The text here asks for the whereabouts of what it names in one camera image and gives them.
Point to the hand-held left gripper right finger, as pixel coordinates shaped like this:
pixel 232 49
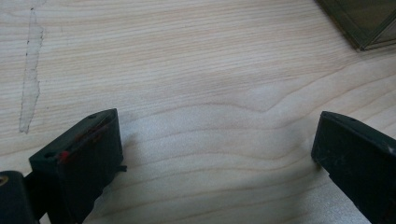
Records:
pixel 358 165

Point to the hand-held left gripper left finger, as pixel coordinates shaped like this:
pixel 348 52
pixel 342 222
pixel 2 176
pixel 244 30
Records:
pixel 87 158

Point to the dark olive green box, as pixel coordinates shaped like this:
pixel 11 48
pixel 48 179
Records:
pixel 365 20

